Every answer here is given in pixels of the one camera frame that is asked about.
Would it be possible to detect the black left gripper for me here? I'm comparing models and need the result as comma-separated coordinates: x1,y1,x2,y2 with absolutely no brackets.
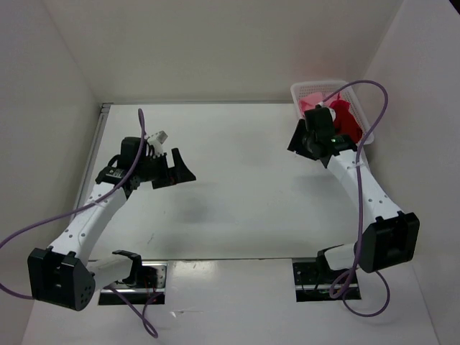
137,148,196,189

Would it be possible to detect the dark red t shirt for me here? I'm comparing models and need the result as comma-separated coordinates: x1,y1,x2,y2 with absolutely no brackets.
330,99,363,144

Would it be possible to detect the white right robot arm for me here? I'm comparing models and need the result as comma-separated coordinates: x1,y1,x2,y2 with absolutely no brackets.
288,106,420,282

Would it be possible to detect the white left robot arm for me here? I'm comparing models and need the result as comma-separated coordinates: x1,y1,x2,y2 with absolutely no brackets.
27,131,196,311

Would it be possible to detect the light pink t shirt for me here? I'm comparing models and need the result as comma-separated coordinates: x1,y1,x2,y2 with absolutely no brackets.
298,92,324,118

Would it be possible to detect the white plastic basket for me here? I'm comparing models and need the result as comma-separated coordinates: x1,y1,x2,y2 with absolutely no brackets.
290,80,370,139

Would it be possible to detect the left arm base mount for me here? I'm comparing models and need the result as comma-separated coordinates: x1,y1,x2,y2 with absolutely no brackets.
114,260,168,305

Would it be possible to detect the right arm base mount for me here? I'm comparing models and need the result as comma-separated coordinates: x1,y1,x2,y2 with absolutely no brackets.
292,258,345,303

